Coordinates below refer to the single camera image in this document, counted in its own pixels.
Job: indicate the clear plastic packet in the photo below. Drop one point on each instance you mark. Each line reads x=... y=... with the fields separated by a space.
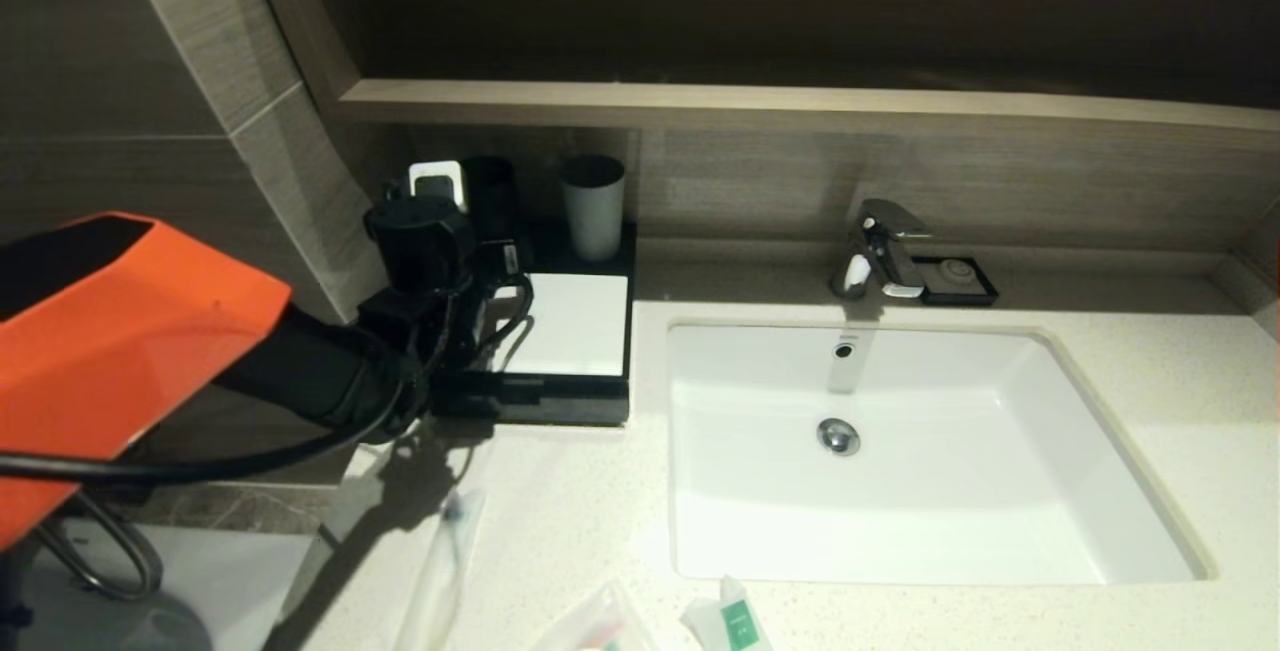
x=600 y=628

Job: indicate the orange and black left arm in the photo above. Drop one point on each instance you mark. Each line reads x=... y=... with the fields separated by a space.
x=120 y=331

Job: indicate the chrome drain stopper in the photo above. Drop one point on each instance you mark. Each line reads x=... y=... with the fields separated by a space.
x=838 y=437

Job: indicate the chrome faucet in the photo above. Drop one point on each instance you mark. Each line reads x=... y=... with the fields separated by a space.
x=885 y=249

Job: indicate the wooden wall shelf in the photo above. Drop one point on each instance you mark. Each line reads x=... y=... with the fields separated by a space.
x=800 y=107

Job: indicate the black box with white lid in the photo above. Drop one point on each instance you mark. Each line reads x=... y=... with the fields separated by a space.
x=580 y=331

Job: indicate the grey cup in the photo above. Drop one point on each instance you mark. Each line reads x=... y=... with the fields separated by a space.
x=594 y=219

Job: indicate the round grey soap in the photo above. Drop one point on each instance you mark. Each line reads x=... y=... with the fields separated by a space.
x=955 y=276

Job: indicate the white sink basin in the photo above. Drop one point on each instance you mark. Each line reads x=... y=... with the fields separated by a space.
x=950 y=491

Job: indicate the black cup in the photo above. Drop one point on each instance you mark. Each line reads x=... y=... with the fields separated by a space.
x=492 y=196

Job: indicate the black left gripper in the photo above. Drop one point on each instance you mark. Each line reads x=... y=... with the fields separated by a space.
x=420 y=246

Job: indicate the black soap dish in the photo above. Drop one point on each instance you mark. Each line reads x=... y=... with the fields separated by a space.
x=925 y=296

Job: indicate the toothbrush in clear packet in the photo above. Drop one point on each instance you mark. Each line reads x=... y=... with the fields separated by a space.
x=445 y=571

